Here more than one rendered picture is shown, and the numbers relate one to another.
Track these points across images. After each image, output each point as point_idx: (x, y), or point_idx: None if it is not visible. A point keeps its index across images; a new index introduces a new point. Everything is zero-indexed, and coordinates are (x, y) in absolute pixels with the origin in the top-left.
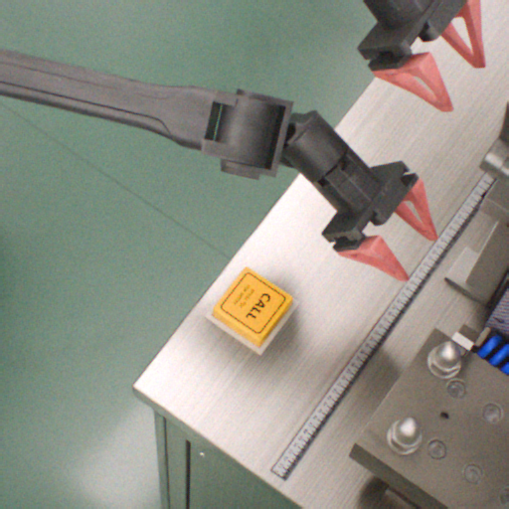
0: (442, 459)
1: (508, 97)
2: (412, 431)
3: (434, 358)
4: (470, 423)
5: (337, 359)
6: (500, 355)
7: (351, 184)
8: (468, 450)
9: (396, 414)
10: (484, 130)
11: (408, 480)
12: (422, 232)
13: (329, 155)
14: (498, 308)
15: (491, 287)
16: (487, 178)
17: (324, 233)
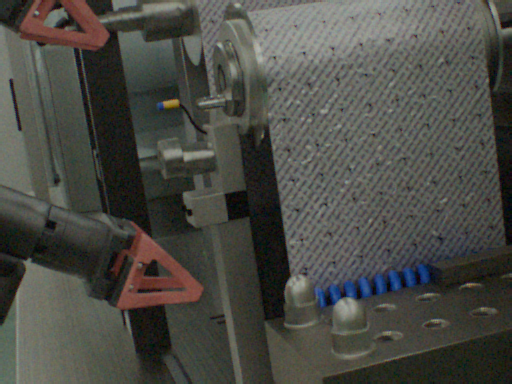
0: (403, 336)
1: (133, 353)
2: (353, 299)
3: (294, 304)
4: (381, 319)
5: None
6: (334, 289)
7: (77, 216)
8: (409, 323)
9: (322, 350)
10: (139, 367)
11: (404, 359)
12: (172, 281)
13: (36, 199)
14: (291, 251)
15: (267, 364)
16: (176, 374)
17: (91, 287)
